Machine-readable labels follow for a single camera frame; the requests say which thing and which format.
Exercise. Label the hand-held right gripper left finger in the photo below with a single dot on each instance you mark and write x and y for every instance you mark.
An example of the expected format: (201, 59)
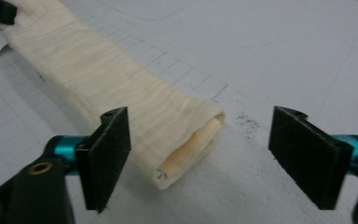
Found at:
(107, 161)

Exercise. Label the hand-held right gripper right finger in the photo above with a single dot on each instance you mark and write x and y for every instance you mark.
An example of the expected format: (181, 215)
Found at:
(307, 158)

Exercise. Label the cream printed cloth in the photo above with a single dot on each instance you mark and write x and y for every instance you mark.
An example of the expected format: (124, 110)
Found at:
(105, 74)

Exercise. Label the white grid mat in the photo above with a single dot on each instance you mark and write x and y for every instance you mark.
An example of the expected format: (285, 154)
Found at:
(292, 46)

